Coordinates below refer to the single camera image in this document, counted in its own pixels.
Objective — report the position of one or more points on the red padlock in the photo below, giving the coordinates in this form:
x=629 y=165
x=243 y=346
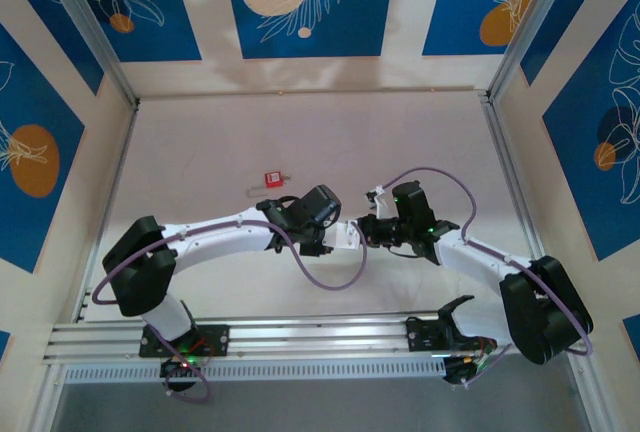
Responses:
x=273 y=179

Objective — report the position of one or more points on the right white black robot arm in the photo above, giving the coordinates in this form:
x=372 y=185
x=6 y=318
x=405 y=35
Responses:
x=475 y=262

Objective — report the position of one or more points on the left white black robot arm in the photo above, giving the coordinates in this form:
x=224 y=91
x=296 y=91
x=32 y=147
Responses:
x=225 y=242

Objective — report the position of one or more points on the right black controller box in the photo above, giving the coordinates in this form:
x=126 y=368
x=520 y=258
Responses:
x=457 y=369

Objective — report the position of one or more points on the black controller box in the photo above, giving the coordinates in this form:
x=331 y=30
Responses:
x=175 y=367
x=457 y=369

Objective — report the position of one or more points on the blue panel with beige circle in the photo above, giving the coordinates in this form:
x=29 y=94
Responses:
x=350 y=27

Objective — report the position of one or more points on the left black controller box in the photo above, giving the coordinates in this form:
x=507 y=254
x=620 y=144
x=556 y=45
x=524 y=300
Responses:
x=175 y=367

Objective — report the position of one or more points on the aluminium side rail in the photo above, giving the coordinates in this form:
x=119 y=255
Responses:
x=123 y=152
x=506 y=152

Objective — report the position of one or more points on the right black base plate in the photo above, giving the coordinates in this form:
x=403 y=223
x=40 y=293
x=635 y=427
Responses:
x=420 y=334

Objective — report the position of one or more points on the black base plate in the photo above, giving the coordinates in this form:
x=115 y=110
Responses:
x=420 y=334
x=217 y=339

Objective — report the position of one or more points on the aluminium frame rail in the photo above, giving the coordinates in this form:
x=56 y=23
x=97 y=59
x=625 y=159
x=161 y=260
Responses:
x=320 y=337

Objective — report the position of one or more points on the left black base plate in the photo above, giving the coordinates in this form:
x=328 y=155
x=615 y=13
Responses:
x=217 y=339

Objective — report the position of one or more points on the blue fern print wall panel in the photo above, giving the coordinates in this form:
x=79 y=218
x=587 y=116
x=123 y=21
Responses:
x=450 y=12
x=50 y=102

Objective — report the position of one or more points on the aluminium frame post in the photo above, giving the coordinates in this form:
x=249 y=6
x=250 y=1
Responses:
x=94 y=27
x=529 y=27

